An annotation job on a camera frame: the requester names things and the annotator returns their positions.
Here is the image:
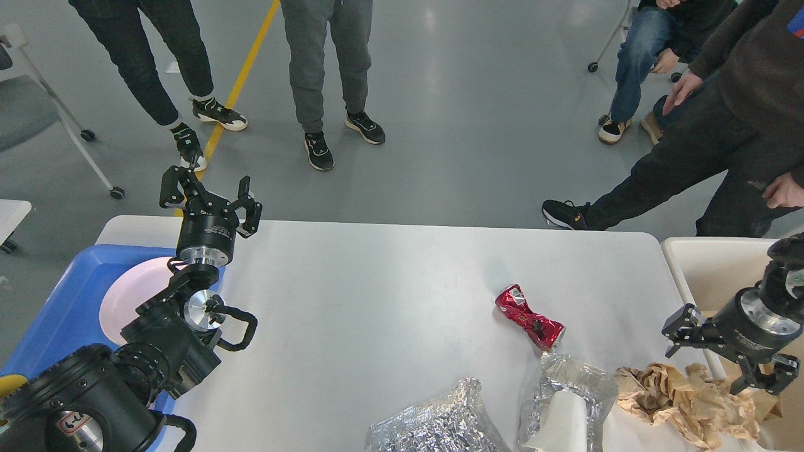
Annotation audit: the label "crumpled aluminium foil bag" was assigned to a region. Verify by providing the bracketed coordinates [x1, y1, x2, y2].
[364, 378, 510, 451]

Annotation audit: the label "teal mug yellow inside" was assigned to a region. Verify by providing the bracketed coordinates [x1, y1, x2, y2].
[0, 373, 28, 400]

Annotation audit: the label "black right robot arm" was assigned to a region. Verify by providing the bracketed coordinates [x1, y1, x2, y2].
[661, 234, 803, 395]

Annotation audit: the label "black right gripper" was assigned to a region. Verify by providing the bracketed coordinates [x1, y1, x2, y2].
[661, 287, 802, 395]

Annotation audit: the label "grey office chair left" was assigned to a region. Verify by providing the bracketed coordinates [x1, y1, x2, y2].
[1, 23, 124, 200]

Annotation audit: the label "white plastic bin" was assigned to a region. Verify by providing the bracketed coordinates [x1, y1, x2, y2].
[661, 237, 803, 451]

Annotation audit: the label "brown paper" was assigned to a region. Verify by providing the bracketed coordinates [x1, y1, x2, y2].
[615, 363, 760, 451]

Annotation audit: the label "white side table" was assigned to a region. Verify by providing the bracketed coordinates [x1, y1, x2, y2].
[1, 198, 32, 254]

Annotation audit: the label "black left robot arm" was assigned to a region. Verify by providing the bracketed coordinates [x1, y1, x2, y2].
[2, 166, 263, 451]

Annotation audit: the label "pink plate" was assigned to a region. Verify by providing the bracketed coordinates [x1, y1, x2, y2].
[99, 257, 173, 346]

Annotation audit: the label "red foil wrapper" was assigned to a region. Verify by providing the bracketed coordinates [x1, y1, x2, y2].
[494, 284, 565, 352]

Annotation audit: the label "walking person dark clothes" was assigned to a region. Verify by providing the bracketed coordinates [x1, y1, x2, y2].
[541, 1, 803, 238]

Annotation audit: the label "foil bag with paper cup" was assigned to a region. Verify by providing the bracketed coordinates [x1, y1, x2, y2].
[518, 352, 618, 451]

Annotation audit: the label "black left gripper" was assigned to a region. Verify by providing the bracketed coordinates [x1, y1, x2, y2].
[158, 166, 263, 267]

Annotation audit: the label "brown paper bag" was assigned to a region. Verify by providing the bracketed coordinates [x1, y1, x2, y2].
[720, 358, 782, 424]

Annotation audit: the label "blue plastic tray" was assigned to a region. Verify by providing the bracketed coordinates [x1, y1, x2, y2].
[2, 245, 169, 414]

